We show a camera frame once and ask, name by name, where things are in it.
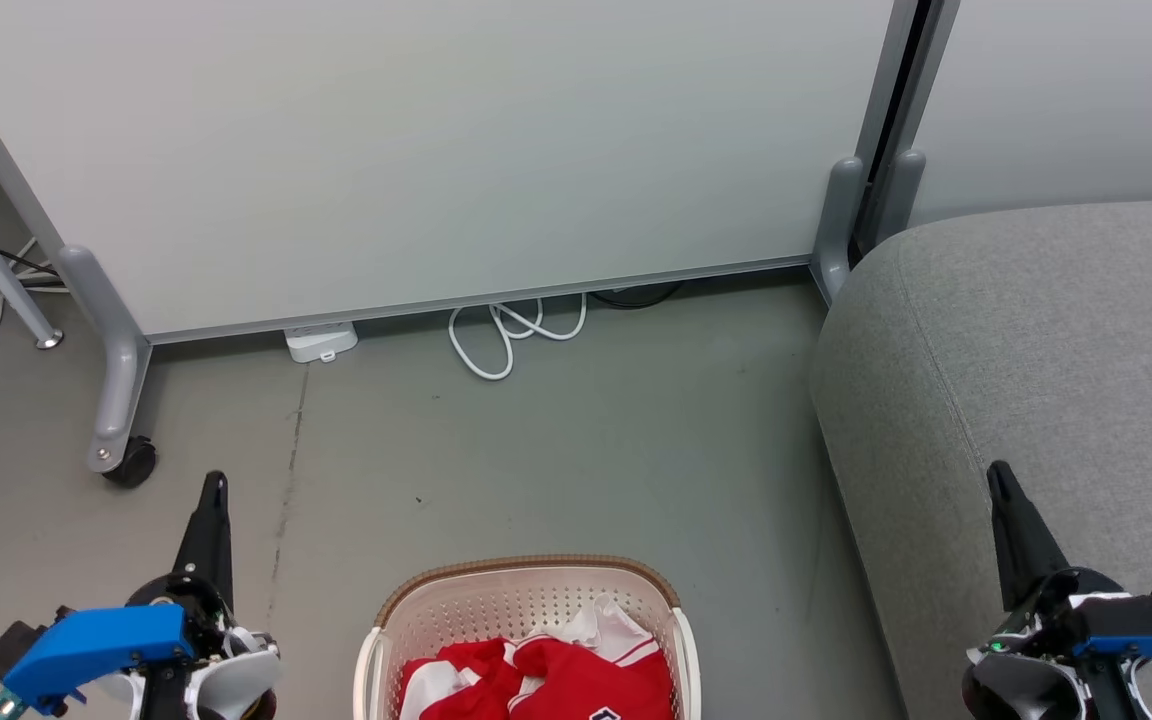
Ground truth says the red jersey black lettering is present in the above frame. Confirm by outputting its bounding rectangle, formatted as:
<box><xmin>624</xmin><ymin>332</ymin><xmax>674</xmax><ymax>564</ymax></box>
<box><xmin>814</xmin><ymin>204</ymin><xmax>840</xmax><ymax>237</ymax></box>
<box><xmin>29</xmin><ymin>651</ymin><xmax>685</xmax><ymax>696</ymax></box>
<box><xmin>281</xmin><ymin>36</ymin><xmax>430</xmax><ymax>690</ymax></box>
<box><xmin>508</xmin><ymin>597</ymin><xmax>679</xmax><ymax>720</ymax></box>

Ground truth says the white power strip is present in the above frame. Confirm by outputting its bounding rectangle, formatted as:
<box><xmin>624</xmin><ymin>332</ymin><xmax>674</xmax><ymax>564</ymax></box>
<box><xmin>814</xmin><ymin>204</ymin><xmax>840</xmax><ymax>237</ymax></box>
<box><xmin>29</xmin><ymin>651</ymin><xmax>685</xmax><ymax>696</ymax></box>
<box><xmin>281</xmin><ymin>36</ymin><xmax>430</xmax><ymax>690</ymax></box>
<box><xmin>283</xmin><ymin>321</ymin><xmax>359</xmax><ymax>364</ymax></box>

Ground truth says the grey fabric sofa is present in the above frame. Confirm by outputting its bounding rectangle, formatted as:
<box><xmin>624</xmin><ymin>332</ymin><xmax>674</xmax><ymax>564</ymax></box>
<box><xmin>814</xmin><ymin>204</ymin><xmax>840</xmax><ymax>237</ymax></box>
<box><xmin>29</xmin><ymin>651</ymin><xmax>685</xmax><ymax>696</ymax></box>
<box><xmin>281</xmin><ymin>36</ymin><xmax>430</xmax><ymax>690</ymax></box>
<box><xmin>811</xmin><ymin>197</ymin><xmax>1152</xmax><ymax>720</ymax></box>

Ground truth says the coiled white cable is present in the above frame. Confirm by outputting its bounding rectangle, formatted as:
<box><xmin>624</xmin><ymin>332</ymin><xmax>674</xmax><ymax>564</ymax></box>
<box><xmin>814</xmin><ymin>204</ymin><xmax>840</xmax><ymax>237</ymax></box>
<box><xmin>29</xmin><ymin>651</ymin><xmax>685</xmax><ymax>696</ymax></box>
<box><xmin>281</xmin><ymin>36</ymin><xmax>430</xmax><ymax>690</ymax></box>
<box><xmin>448</xmin><ymin>293</ymin><xmax>589</xmax><ymax>382</ymax></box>

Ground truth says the black caster wheel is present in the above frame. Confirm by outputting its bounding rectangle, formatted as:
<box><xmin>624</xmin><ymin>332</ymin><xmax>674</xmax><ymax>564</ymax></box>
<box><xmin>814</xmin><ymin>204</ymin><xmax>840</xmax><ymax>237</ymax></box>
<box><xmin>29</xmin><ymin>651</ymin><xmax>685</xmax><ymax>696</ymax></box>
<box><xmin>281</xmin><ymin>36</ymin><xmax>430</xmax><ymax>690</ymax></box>
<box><xmin>101</xmin><ymin>437</ymin><xmax>159</xmax><ymax>489</ymax></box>

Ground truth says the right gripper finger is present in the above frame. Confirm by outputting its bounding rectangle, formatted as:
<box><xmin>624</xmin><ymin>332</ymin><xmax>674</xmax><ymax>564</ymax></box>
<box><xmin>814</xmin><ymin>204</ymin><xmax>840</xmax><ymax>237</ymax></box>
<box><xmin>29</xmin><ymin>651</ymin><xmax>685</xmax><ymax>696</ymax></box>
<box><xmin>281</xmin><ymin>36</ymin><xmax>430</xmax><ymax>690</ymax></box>
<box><xmin>986</xmin><ymin>460</ymin><xmax>1072</xmax><ymax>611</ymax></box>

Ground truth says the black floor cable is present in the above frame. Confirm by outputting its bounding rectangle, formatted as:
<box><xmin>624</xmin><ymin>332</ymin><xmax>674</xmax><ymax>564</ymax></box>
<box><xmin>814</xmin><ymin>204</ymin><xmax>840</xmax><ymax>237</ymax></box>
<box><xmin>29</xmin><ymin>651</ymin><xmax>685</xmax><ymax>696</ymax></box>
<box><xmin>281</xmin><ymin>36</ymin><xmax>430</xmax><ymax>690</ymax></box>
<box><xmin>591</xmin><ymin>283</ymin><xmax>684</xmax><ymax>310</ymax></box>

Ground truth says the grey partition foot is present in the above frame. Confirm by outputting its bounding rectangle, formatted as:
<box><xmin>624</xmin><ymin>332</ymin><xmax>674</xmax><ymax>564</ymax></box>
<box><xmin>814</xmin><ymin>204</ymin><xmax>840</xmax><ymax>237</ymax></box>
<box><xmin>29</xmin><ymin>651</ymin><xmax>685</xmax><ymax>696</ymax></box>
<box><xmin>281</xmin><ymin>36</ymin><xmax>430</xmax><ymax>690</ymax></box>
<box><xmin>811</xmin><ymin>155</ymin><xmax>867</xmax><ymax>303</ymax></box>
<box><xmin>58</xmin><ymin>245</ymin><xmax>153</xmax><ymax>474</ymax></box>
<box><xmin>874</xmin><ymin>148</ymin><xmax>927</xmax><ymax>253</ymax></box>

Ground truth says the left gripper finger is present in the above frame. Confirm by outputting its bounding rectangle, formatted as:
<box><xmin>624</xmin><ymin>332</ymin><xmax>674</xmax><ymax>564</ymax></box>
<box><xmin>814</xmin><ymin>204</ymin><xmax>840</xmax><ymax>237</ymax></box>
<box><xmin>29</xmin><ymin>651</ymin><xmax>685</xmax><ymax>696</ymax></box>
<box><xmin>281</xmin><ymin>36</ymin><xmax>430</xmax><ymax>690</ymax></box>
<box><xmin>174</xmin><ymin>472</ymin><xmax>235</xmax><ymax>601</ymax></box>

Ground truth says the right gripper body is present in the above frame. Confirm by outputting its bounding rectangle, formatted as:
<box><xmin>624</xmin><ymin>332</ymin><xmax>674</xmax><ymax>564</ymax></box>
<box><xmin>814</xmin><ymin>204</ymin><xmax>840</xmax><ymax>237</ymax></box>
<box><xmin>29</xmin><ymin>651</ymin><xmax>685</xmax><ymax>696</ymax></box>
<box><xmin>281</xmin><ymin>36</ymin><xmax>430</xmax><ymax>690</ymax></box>
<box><xmin>961</xmin><ymin>568</ymin><xmax>1152</xmax><ymax>720</ymax></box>

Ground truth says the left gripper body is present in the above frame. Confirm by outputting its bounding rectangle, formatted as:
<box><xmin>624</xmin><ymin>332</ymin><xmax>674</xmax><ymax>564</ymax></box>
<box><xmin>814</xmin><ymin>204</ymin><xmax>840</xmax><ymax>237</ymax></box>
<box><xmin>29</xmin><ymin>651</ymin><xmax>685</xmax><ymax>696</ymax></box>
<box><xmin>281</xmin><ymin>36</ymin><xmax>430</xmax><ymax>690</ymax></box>
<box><xmin>96</xmin><ymin>568</ymin><xmax>282</xmax><ymax>720</ymax></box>

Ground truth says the beige plastic laundry basket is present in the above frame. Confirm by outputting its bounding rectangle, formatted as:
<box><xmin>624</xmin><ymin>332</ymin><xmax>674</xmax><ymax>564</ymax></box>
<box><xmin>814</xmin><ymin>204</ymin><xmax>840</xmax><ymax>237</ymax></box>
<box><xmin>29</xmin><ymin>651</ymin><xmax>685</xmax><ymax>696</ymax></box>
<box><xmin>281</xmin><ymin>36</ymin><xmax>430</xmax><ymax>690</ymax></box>
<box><xmin>354</xmin><ymin>555</ymin><xmax>702</xmax><ymax>720</ymax></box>

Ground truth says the red shorts white stripe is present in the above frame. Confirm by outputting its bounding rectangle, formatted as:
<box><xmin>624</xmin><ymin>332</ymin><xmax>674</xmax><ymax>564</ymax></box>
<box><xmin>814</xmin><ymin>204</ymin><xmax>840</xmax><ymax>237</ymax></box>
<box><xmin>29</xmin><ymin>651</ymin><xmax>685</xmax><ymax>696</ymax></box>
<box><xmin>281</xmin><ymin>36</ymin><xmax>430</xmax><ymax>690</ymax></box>
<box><xmin>399</xmin><ymin>640</ymin><xmax>519</xmax><ymax>720</ymax></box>

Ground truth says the white partition panel grey frame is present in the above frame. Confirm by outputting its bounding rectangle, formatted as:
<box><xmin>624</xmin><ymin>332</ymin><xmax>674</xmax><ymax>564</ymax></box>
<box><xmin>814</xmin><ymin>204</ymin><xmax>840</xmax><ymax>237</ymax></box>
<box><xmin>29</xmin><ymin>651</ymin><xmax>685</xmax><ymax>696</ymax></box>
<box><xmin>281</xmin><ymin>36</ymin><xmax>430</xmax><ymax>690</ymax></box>
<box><xmin>911</xmin><ymin>0</ymin><xmax>1152</xmax><ymax>229</ymax></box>
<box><xmin>0</xmin><ymin>0</ymin><xmax>922</xmax><ymax>346</ymax></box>

